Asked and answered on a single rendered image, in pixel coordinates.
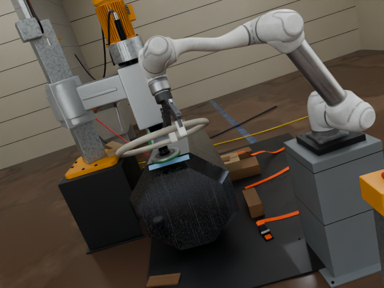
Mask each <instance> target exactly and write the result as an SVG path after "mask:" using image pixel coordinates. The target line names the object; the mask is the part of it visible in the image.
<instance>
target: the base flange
mask: <svg viewBox="0 0 384 288"><path fill-rule="evenodd" d="M108 150H109V149H105V152H106V154H107V151H108ZM118 160H119V157H117V156H113V157H111V158H109V157H108V155H107V156H106V157H104V158H102V159H100V160H98V161H95V162H93V163H91V164H89V165H88V164H87V163H86V162H85V161H83V159H82V157H79V158H78V159H77V160H76V161H75V163H74V164H73V165H72V167H71V168H70V169H69V170H68V172H67V173H66V174H65V177H66V179H72V178H75V177H78V176H81V175H84V174H88V173H91V172H94V171H97V170H101V169H104V168H107V167H110V166H113V165H115V164H116V163H117V162H118Z"/></svg>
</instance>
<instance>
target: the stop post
mask: <svg viewBox="0 0 384 288"><path fill-rule="evenodd" d="M382 172H384V169H383V170H379V171H375V172H373V173H369V174H365V175H362V176H360V177H359V182H360V187H361V194H362V198H363V199H364V200H365V201H366V202H367V203H368V204H370V205H371V206H372V207H373V212H374V220H375V228H376V233H377V241H378V249H379V257H380V262H381V270H382V278H383V286H384V179H383V178H382V177H381V174H382Z"/></svg>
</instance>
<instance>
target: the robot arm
mask: <svg viewBox="0 0 384 288"><path fill-rule="evenodd" d="M303 28H304V21H303V18H302V16H301V15H300V14H299V13H298V12H296V11H294V10H290V9H280V10H274V11H271V12H268V13H266V14H264V15H262V16H260V17H258V18H256V19H253V20H252V21H248V22H246V23H245V24H242V25H240V26H238V27H237V28H236V29H234V30H232V31H231V32H229V33H227V34H225V35H223V36H221V37H217V38H182V39H171V38H170V37H163V36H160V35H156V36H153V37H151V38H150V39H149V40H148V41H147V42H146V43H145V45H144V47H143V48H142V49H140V51H139V52H138V63H139V66H140V69H141V72H142V75H143V77H144V79H145V80H146V82H147V84H148V86H149V89H150V91H151V94H152V96H154V97H155V100H156V103H157V104H158V105H162V108H160V111H161V114H162V119H163V124H164V127H165V128H166V127H168V126H171V117H170V115H172V116H173V118H174V121H175V124H176V126H177V129H178V132H179V134H180V137H182V136H184V135H187V132H186V130H185V127H184V125H183V122H182V120H181V119H182V118H181V117H182V114H181V112H180V110H179V109H178V108H177V106H176V104H175V103H174V100H173V96H172V94H171V92H170V90H171V87H170V84H169V82H168V78H167V76H166V72H167V70H166V68H167V67H169V66H170V65H172V64H173V63H175V62H176V61H177V59H178V57H179V56H180V55H181V54H183V53H186V52H189V51H212V52H213V51H222V50H228V49H233V48H238V47H245V46H250V45H254V44H263V43H268V44H269V45H270V46H272V47H273V48H275V49H276V50H278V51H279V52H280V53H283V54H286V55H287V56H288V57H289V58H290V60H291V61H292V63H293V64H295V66H296V67H297V69H298V70H299V71H300V72H301V73H302V75H303V76H304V77H305V78H306V79H307V81H308V82H309V83H310V84H311V85H312V87H313V88H314V89H315V91H314V92H312V93H311V94H310V96H309V98H308V101H307V113H308V117H309V122H310V126H311V132H309V133H306V137H309V138H311V139H313V140H314V141H316V142H318V144H319V145H321V144H324V143H325V142H328V141H332V140H334V139H337V138H340V137H344V136H347V135H349V131H350V132H359V131H364V130H366V129H368V128H369V127H370V126H372V124H373V123H374V121H375V111H374V109H373V108H372V107H371V105H370V104H368V103H367V102H364V101H363V100H362V99H360V98H359V97H358V96H356V95H355V94H354V93H353V92H352V91H350V90H344V89H343V88H341V86H340V85H339V83H338V82H337V81H336V79H335V78H334V77H333V76H332V74H331V73H330V72H329V70H328V69H327V68H326V66H325V65H324V64H323V62H322V61H321V60H320V59H319V57H318V56H317V55H316V53H315V52H314V51H313V49H312V48H311V47H310V45H309V44H308V43H307V42H306V40H305V34H304V31H303Z"/></svg>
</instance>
